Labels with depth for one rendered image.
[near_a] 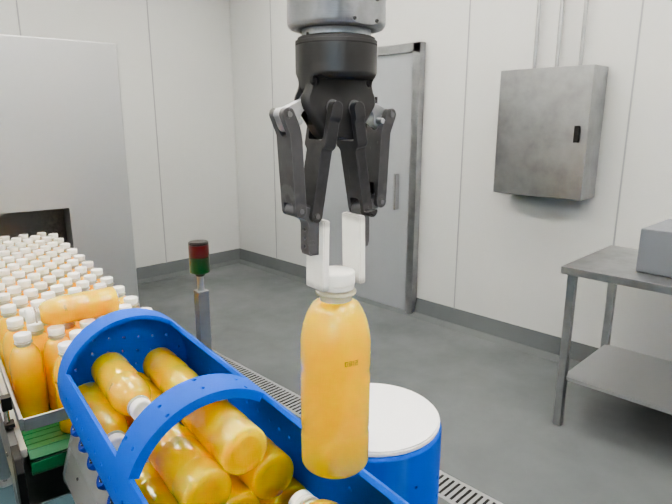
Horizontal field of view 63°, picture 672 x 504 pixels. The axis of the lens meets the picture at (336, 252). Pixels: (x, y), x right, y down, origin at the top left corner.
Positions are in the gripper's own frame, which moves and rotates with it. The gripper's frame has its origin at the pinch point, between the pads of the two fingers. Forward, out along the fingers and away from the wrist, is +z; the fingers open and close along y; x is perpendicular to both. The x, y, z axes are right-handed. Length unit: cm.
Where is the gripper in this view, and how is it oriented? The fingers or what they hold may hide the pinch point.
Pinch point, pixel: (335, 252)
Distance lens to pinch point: 54.7
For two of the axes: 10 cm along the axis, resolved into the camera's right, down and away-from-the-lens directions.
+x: -6.0, -1.9, 7.8
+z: 0.0, 9.7, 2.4
